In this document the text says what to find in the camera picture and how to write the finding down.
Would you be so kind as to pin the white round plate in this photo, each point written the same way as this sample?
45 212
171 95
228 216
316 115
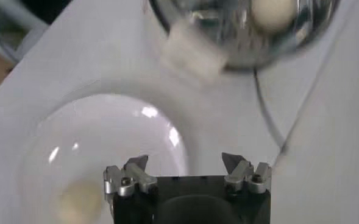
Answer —
106 137

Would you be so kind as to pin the white steamed baozi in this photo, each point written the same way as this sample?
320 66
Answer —
272 13
75 204

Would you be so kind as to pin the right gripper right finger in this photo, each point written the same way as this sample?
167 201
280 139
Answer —
243 178

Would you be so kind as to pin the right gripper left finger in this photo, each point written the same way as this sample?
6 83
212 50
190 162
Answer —
136 179

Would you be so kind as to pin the stainless steel steamer basket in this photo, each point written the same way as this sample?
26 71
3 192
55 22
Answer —
228 45

